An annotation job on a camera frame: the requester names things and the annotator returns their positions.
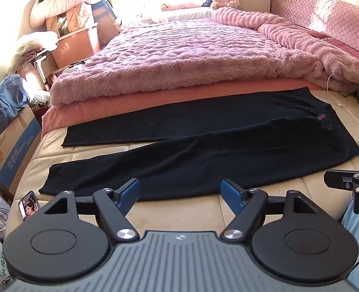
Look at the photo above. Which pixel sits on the orange storage box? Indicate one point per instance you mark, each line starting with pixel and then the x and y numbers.
pixel 76 47

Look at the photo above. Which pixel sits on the smartphone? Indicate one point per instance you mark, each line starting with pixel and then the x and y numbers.
pixel 28 206

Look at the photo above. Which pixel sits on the cardboard box with blue print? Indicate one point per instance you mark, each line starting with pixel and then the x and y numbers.
pixel 12 155

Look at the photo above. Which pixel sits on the white side table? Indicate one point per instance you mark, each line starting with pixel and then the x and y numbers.
pixel 39 64

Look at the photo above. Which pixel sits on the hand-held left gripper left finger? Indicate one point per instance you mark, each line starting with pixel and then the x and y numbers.
pixel 130 193

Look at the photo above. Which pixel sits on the white fluffy cloth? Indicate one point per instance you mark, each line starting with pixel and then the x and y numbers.
pixel 30 44

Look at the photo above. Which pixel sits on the pink quilted headboard cover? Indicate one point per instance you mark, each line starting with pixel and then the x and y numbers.
pixel 319 12

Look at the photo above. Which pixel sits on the salmon bed sheet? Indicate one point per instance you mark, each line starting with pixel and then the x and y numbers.
pixel 106 106

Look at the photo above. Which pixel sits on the black pants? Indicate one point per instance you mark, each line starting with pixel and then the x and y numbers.
pixel 197 164

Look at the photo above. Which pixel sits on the blue fabric bag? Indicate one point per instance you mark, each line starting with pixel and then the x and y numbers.
pixel 3 103

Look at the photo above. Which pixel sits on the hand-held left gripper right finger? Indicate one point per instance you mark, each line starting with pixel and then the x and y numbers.
pixel 230 194

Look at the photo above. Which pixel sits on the blue storage bag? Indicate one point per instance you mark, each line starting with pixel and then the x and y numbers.
pixel 104 18

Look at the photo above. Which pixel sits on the pink fluffy blanket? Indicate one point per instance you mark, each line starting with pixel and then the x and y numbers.
pixel 182 54

